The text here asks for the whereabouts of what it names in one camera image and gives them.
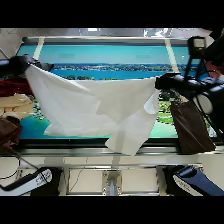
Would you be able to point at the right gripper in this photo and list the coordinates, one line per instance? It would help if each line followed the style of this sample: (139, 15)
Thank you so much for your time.
(168, 81)

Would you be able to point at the white T-shirt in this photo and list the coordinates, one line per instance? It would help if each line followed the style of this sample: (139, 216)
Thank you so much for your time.
(100, 106)

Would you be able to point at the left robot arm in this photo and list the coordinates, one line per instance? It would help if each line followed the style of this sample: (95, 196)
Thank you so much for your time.
(11, 65)

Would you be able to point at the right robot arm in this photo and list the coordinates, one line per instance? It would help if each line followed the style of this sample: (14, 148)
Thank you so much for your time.
(200, 87)

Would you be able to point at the brown garment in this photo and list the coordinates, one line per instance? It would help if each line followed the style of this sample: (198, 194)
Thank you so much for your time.
(8, 131)
(191, 130)

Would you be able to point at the dark red garment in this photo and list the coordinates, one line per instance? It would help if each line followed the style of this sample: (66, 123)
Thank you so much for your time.
(13, 86)

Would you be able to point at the cream garment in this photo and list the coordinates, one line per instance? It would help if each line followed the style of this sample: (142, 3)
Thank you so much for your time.
(15, 105)

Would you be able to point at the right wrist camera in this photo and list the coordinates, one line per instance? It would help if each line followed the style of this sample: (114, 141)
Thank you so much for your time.
(196, 43)

